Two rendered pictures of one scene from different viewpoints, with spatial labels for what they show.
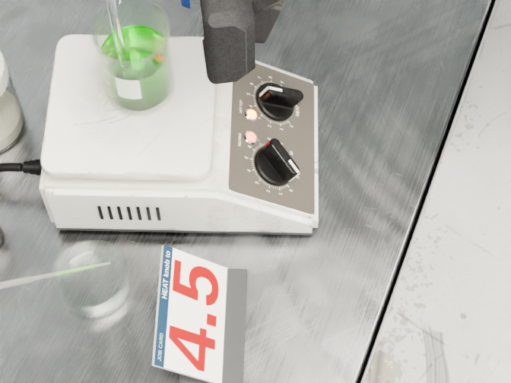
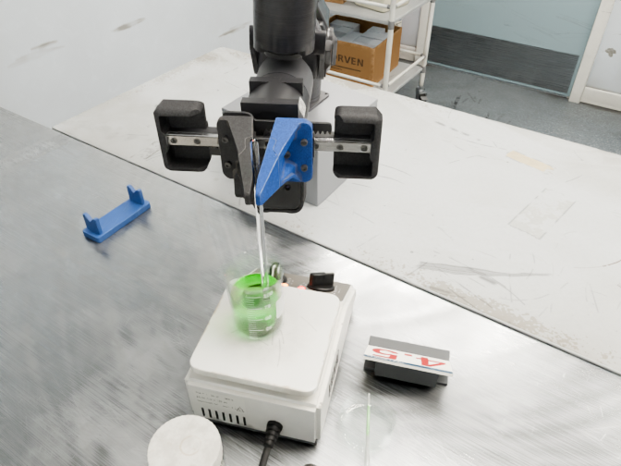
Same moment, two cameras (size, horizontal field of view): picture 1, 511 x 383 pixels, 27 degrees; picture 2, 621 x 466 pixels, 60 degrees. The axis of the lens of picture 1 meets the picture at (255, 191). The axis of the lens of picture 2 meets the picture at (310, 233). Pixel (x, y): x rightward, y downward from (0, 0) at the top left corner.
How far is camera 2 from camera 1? 57 cm
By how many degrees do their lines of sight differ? 50
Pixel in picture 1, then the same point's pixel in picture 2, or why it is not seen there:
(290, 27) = (196, 285)
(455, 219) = (354, 242)
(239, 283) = (380, 340)
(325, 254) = (365, 298)
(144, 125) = (292, 324)
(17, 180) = not seen: outside the picture
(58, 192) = (321, 399)
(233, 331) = (413, 349)
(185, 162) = (328, 306)
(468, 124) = (296, 226)
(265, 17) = not seen: hidden behind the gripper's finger
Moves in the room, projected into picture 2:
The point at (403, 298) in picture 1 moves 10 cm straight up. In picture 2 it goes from (398, 272) to (407, 211)
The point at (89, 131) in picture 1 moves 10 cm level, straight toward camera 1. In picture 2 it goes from (287, 356) to (395, 350)
